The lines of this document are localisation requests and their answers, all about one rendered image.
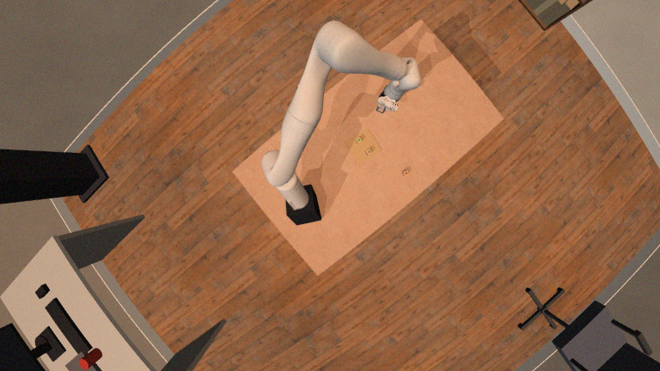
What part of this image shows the tan square mat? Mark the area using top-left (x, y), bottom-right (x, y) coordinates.
top-left (345, 128), bottom-right (382, 165)

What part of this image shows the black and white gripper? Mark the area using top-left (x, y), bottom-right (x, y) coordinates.
top-left (376, 85), bottom-right (402, 113)

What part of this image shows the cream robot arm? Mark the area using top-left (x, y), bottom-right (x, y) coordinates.
top-left (261, 21), bottom-right (421, 210)

